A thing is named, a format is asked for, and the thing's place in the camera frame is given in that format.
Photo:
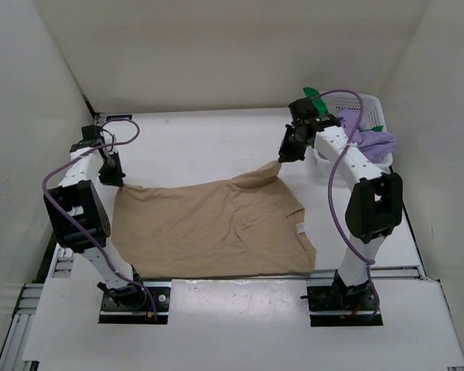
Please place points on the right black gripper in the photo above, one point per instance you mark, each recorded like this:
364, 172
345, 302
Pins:
291, 144

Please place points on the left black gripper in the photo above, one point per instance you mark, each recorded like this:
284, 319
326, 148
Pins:
111, 174

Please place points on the beige t shirt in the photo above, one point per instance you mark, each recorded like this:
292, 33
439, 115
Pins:
250, 225

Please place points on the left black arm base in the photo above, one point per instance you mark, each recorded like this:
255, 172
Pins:
132, 305

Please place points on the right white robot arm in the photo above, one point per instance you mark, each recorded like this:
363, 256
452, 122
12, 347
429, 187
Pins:
375, 205

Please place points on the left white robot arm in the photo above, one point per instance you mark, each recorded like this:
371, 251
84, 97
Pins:
78, 217

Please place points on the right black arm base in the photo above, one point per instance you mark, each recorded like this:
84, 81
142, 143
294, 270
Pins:
327, 310

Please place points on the green t shirt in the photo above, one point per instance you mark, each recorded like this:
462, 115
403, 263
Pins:
317, 101

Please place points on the blue label sticker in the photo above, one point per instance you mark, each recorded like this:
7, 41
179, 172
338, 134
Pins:
118, 117

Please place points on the purple t shirt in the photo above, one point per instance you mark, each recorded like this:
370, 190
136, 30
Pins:
375, 145

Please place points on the white plastic basket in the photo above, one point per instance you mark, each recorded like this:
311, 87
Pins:
372, 113

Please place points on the aluminium frame rail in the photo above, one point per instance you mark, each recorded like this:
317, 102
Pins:
23, 314

